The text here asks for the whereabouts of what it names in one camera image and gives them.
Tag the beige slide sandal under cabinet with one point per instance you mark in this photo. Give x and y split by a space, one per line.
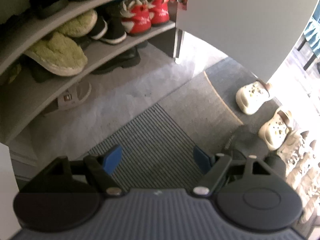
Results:
74 96

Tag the white chunky sneaker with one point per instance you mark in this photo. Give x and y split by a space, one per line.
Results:
309 209
308 185

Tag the white cabinet door right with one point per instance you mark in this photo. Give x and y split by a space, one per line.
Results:
258 34

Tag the grey striped door mat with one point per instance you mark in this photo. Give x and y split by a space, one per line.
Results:
157 145

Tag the red sneaker right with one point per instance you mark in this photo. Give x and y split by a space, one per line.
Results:
158 12

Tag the red sneaker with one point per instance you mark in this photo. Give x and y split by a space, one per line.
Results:
158 12
135 17

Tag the black white shoe on shelf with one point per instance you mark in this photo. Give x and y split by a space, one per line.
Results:
108 27

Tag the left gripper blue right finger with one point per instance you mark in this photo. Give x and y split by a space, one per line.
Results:
214 169

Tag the shoe cabinet shelves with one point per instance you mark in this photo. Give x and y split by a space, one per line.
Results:
24 98

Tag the metal door hinge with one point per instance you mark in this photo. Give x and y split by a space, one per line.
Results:
182 4

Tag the black slide sandal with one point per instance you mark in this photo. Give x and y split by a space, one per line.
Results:
243 143
275 162

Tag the white cabinet door left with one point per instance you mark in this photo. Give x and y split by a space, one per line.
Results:
8 189

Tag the white cabinet door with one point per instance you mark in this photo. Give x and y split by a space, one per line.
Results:
8 189
258 34

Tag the cream clog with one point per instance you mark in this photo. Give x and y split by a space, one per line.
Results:
251 97
274 131

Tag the black boot under cabinet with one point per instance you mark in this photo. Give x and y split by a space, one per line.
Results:
127 59

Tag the cream nike sneaker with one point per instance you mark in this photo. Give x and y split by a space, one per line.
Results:
309 160
292 149

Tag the yellow-green shoe on shelf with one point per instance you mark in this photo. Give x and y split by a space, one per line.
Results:
58 54

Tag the red sneaker left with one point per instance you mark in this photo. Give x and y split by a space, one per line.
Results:
135 17

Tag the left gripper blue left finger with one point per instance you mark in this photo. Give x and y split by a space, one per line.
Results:
99 170

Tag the blue covered chair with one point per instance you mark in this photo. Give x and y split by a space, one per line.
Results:
311 36

